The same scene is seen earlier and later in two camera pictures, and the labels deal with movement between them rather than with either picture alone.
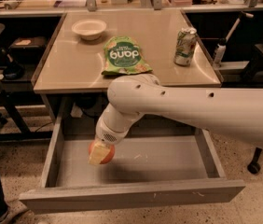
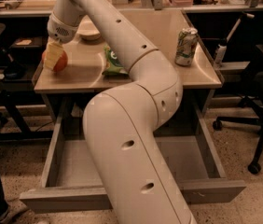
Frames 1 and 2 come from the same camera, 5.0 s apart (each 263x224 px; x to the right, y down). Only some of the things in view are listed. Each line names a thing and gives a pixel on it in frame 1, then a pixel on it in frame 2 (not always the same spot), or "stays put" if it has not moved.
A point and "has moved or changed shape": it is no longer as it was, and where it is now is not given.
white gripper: [105, 134] → [61, 32]
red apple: [108, 159] has moved or changed shape
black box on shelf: [29, 44] stays put
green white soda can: [185, 46] stays put
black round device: [13, 70] stays put
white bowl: [89, 29] stays put
